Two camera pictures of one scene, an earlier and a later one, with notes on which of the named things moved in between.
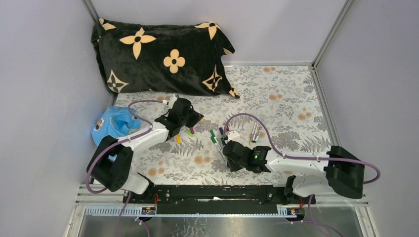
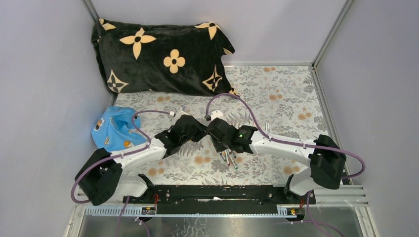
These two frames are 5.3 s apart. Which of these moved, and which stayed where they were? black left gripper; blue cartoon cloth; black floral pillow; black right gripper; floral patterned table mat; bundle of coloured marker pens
Moved: black right gripper; bundle of coloured marker pens; black left gripper
Stayed: black floral pillow; blue cartoon cloth; floral patterned table mat
